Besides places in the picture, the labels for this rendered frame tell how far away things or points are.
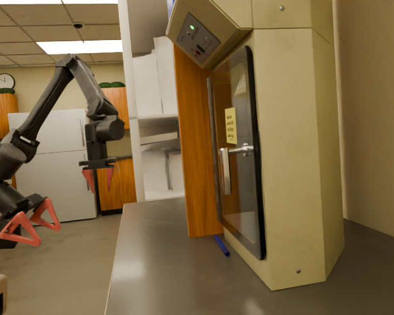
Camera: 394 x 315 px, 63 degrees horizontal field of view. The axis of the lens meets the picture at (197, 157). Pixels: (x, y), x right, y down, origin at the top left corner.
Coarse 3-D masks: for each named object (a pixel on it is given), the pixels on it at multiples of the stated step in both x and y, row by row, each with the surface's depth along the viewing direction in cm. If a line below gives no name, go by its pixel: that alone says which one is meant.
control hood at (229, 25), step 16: (176, 0) 63; (192, 0) 58; (208, 0) 54; (224, 0) 54; (240, 0) 55; (176, 16) 69; (208, 16) 59; (224, 16) 55; (240, 16) 55; (176, 32) 77; (224, 32) 60; (240, 32) 57; (224, 48) 67; (208, 64) 81
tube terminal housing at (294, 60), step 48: (288, 0) 57; (288, 48) 57; (288, 96) 58; (336, 96) 74; (288, 144) 58; (336, 144) 73; (288, 192) 59; (336, 192) 71; (288, 240) 59; (336, 240) 70
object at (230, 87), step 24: (240, 48) 59; (216, 72) 77; (240, 72) 61; (216, 96) 80; (240, 96) 62; (216, 120) 82; (240, 120) 63; (216, 144) 84; (240, 144) 65; (240, 168) 66; (240, 192) 68; (240, 216) 69; (240, 240) 71
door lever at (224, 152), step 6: (222, 150) 60; (228, 150) 61; (234, 150) 61; (240, 150) 61; (246, 150) 61; (222, 156) 61; (228, 156) 61; (222, 162) 61; (228, 162) 61; (222, 168) 61; (228, 168) 61; (222, 174) 61; (228, 174) 61; (222, 180) 62; (228, 180) 61; (228, 186) 61; (228, 192) 61
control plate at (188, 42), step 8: (192, 16) 63; (184, 24) 69; (192, 24) 67; (200, 24) 64; (184, 32) 73; (192, 32) 70; (200, 32) 67; (208, 32) 65; (176, 40) 81; (184, 40) 77; (192, 40) 74; (200, 40) 71; (208, 40) 68; (216, 40) 65; (184, 48) 82; (192, 48) 78; (208, 48) 71; (200, 56) 79; (208, 56) 75
